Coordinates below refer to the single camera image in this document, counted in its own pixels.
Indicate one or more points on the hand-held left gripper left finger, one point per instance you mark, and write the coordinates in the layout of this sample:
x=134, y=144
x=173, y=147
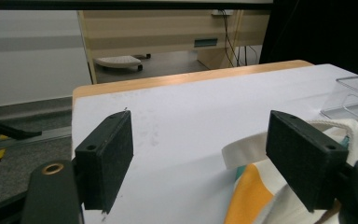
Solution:
x=105, y=161

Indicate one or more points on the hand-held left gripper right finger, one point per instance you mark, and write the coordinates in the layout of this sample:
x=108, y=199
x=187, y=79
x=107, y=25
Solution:
x=304, y=161

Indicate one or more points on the striped canvas tote bag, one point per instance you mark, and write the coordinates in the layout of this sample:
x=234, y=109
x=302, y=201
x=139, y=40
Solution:
x=251, y=193

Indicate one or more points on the clear plastic storage bin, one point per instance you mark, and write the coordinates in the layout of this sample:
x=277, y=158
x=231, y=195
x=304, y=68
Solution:
x=355, y=85

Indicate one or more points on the white wheeled stand base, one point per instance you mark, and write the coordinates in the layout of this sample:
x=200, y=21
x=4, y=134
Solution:
x=118, y=61

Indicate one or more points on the black stand leg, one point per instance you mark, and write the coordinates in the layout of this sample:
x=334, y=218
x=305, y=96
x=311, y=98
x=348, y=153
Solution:
x=9, y=130

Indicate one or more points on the black curtain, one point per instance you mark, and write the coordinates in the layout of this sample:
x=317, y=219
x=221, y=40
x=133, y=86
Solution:
x=323, y=31

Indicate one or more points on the light wooden desk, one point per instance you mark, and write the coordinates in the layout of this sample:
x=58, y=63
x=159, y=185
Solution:
x=152, y=31

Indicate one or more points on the white power strip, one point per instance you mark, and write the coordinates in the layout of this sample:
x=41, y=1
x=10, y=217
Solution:
x=222, y=12

